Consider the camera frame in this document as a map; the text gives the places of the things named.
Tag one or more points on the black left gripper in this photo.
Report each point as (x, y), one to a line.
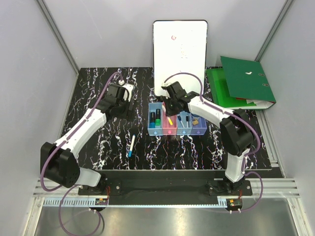
(125, 113)

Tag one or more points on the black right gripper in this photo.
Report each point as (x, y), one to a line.
(169, 112)

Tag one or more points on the blue capped white marker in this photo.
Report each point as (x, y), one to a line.
(180, 120)

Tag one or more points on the yellow capped white marker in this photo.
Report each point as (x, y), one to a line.
(170, 121)

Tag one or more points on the green capped black highlighter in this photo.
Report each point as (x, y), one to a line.
(158, 117)

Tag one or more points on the pink plastic bin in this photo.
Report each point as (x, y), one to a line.
(168, 129)

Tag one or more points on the light blue bin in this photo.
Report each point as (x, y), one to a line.
(157, 131)
(183, 131)

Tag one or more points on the blue capped black highlighter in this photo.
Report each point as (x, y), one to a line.
(152, 120)

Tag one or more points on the cyan capped white marker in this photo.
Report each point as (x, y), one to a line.
(131, 146)

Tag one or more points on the purple plastic bin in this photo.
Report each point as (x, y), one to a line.
(199, 129)

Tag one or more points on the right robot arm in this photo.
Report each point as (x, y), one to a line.
(237, 135)

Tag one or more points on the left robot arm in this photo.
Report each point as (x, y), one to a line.
(58, 160)

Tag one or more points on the white dry-erase board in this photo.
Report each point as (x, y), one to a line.
(179, 48)

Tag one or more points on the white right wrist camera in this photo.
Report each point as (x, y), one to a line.
(167, 87)

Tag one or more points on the dark green ring binder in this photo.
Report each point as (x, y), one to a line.
(244, 85)

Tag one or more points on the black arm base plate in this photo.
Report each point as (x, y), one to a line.
(166, 188)

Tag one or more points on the grey slotted cable duct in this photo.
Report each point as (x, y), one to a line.
(76, 202)

